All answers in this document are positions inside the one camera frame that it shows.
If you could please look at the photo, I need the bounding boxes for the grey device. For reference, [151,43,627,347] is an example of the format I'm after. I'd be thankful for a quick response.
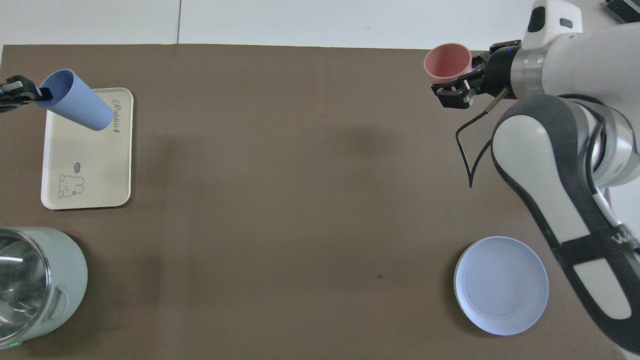
[604,0,640,25]

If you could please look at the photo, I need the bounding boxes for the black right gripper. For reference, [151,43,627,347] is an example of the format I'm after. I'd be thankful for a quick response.
[431,40,522,109]

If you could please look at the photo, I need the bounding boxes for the pink cup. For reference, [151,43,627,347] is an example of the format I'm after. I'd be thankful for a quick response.
[423,43,472,85]

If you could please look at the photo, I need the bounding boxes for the cream tray with rabbit print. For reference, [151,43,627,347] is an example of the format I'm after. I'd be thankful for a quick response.
[40,87,135,211]

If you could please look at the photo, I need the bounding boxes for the brown table mat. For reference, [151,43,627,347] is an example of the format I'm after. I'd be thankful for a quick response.
[0,44,626,360]

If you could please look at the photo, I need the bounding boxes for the pale blue plate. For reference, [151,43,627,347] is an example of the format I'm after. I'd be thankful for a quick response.
[453,236,550,336]

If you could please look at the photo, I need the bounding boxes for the blue ribbed cup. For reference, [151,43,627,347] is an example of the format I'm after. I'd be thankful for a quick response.
[37,68,115,132]

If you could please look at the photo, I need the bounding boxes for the pale green cooking pot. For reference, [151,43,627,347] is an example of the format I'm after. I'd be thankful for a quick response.
[0,226,89,350]

